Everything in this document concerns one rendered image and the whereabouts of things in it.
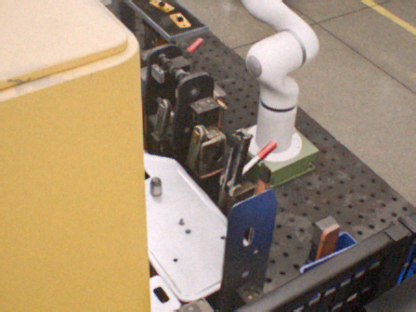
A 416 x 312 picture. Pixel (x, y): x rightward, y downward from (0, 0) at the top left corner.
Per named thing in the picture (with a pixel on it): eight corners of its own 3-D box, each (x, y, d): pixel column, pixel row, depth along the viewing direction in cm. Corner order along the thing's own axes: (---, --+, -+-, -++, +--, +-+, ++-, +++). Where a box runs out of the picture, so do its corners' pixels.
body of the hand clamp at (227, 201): (214, 268, 174) (220, 181, 151) (234, 258, 177) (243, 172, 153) (226, 282, 171) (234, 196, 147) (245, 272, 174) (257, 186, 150)
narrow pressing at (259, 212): (217, 315, 128) (227, 205, 105) (260, 292, 133) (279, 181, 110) (218, 317, 128) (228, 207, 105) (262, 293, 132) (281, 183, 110)
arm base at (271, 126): (282, 118, 212) (289, 75, 199) (312, 153, 200) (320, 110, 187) (234, 133, 206) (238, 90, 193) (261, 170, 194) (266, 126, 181)
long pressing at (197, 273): (-17, 25, 214) (-18, 21, 213) (43, 9, 224) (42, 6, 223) (182, 309, 130) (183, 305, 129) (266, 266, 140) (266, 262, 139)
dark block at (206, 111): (186, 210, 191) (188, 103, 162) (204, 201, 194) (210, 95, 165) (194, 220, 188) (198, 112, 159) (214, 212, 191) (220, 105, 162)
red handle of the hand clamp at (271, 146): (222, 179, 149) (268, 135, 149) (226, 183, 151) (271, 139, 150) (231, 189, 146) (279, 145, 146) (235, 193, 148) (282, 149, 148)
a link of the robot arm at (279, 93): (305, 102, 189) (317, 38, 172) (261, 125, 181) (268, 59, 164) (279, 84, 196) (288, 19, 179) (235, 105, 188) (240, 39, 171)
